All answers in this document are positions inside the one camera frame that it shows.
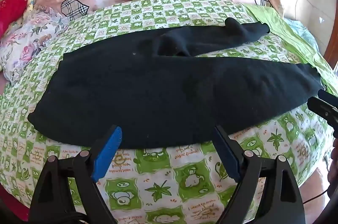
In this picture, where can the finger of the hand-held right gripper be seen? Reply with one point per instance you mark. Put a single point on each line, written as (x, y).
(328, 97)
(323, 111)

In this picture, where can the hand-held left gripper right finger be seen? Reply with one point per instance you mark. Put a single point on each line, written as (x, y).
(227, 152)

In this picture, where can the plain green sheet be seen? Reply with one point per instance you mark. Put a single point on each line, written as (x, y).
(287, 31)

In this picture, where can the black pants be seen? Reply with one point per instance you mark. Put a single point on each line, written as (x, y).
(158, 97)

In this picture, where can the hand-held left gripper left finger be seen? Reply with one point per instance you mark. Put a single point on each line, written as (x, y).
(109, 150)

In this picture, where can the red cloth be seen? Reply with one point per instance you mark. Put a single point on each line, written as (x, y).
(14, 4)

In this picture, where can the pink bed sheet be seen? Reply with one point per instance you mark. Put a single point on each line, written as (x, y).
(311, 179)

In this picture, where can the light blue cloth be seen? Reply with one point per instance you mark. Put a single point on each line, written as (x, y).
(309, 33)

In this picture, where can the green checkered printed blanket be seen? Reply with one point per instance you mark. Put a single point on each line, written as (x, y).
(184, 181)

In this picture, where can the floral pillow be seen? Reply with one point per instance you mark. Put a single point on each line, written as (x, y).
(31, 39)

